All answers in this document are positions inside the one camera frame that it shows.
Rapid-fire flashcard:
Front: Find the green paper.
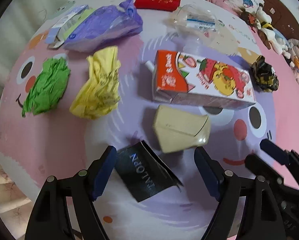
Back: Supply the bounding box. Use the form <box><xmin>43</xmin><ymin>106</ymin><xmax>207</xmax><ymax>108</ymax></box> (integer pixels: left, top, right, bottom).
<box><xmin>21</xmin><ymin>57</ymin><xmax>71</xmax><ymax>118</ymax></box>

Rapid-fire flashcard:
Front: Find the plush toy pile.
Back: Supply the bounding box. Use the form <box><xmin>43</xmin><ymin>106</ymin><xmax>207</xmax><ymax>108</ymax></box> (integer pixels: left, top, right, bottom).
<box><xmin>239</xmin><ymin>3</ymin><xmax>291</xmax><ymax>59</ymax></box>

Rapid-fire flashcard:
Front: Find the dark wooden headboard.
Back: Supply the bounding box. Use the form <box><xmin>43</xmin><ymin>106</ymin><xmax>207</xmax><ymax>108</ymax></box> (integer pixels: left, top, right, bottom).
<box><xmin>213</xmin><ymin>0</ymin><xmax>299</xmax><ymax>46</ymax></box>

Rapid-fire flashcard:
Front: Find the pink bed sheet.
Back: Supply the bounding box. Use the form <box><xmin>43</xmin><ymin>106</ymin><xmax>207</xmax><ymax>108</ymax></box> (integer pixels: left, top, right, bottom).
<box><xmin>202</xmin><ymin>0</ymin><xmax>299</xmax><ymax>170</ymax></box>

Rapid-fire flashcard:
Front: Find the purple plastic bag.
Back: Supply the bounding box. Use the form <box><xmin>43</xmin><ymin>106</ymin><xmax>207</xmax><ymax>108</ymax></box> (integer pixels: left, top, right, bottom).
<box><xmin>64</xmin><ymin>0</ymin><xmax>143</xmax><ymax>53</ymax></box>

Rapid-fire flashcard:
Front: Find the beige small carton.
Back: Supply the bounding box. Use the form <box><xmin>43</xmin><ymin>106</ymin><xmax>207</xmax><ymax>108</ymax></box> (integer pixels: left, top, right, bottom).
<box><xmin>153</xmin><ymin>105</ymin><xmax>211</xmax><ymax>153</ymax></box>

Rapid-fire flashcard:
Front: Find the cream floral curtain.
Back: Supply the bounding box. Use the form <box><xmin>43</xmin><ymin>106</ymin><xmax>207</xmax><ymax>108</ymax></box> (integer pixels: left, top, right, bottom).
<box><xmin>0</xmin><ymin>0</ymin><xmax>135</xmax><ymax>240</ymax></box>

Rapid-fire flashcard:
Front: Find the yellow paper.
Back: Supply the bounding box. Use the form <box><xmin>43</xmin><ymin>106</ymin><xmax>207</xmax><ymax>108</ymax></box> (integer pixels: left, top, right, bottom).
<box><xmin>69</xmin><ymin>46</ymin><xmax>121</xmax><ymax>120</ymax></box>

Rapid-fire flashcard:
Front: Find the cartoon printed tablecloth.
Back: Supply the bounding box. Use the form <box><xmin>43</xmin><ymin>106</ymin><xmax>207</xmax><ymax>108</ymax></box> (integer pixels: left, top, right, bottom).
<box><xmin>0</xmin><ymin>0</ymin><xmax>299</xmax><ymax>240</ymax></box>

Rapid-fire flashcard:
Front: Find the black gold wrapper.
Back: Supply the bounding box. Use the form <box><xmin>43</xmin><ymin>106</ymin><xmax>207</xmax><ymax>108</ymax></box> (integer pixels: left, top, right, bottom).
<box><xmin>250</xmin><ymin>55</ymin><xmax>279</xmax><ymax>93</ymax></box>

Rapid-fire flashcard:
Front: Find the lavender white carton box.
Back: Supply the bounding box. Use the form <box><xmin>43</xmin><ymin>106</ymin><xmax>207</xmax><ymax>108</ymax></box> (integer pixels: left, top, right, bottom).
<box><xmin>45</xmin><ymin>4</ymin><xmax>89</xmax><ymax>49</ymax></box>

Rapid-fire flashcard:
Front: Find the red strawberry juice carton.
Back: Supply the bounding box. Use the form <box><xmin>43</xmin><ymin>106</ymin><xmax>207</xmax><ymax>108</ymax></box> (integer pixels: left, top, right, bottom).
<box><xmin>145</xmin><ymin>50</ymin><xmax>256</xmax><ymax>109</ymax></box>

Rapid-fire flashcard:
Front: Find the clear plastic bottle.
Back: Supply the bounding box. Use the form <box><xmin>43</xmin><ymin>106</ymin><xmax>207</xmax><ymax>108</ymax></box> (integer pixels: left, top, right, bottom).
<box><xmin>170</xmin><ymin>4</ymin><xmax>220</xmax><ymax>55</ymax></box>

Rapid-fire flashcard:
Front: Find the red envelope packet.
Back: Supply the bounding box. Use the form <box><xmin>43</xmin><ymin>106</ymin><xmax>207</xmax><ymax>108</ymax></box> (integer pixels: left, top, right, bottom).
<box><xmin>134</xmin><ymin>0</ymin><xmax>181</xmax><ymax>12</ymax></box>

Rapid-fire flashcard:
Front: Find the light green wipes pack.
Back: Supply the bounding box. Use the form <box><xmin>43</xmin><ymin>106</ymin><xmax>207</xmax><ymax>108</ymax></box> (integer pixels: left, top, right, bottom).
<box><xmin>63</xmin><ymin>8</ymin><xmax>95</xmax><ymax>40</ymax></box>

